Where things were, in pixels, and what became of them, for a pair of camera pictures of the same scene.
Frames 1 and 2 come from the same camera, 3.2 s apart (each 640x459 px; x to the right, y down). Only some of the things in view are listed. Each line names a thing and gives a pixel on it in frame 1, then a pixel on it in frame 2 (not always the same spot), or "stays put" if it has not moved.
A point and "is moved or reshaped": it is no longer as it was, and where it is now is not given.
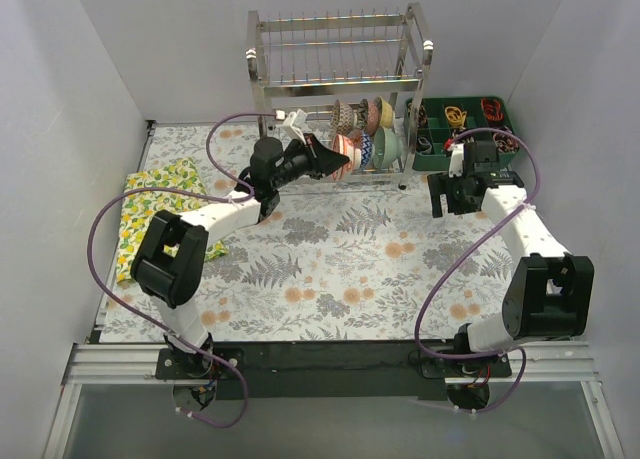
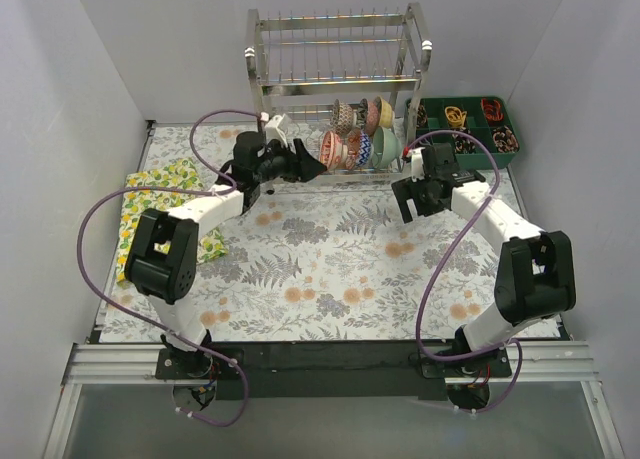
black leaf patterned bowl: [362, 115] stays put
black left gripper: [315, 156] → [295, 161]
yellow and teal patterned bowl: [387, 113] stays put
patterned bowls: [343, 120] stays put
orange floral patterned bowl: [344, 146] is moved or reshaped
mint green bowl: [388, 147] stays put
